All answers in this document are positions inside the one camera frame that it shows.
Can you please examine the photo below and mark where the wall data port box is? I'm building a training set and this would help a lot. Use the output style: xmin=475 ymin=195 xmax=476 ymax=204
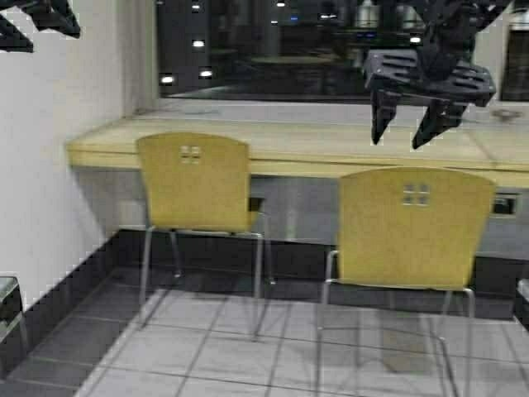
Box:
xmin=492 ymin=193 xmax=518 ymax=217

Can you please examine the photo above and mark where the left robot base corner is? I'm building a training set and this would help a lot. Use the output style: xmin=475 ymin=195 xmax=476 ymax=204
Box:
xmin=1 ymin=275 xmax=29 ymax=355

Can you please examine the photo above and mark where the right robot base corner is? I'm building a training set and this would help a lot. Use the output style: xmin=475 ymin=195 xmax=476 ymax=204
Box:
xmin=513 ymin=279 xmax=528 ymax=330

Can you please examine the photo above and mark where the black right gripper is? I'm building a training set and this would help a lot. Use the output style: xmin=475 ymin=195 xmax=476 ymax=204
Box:
xmin=364 ymin=24 xmax=496 ymax=150

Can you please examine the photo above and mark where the beige wooden chair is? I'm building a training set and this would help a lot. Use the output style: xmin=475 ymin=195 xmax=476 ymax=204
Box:
xmin=316 ymin=166 xmax=497 ymax=397
xmin=136 ymin=132 xmax=273 ymax=338

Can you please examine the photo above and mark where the long beige counter table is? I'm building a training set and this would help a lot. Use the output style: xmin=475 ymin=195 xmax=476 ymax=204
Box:
xmin=65 ymin=117 xmax=528 ymax=189

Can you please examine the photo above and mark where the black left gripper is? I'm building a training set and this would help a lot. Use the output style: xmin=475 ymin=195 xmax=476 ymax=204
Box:
xmin=1 ymin=0 xmax=81 ymax=53

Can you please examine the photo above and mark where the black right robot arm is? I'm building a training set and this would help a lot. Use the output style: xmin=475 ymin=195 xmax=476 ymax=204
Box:
xmin=364 ymin=1 xmax=510 ymax=149

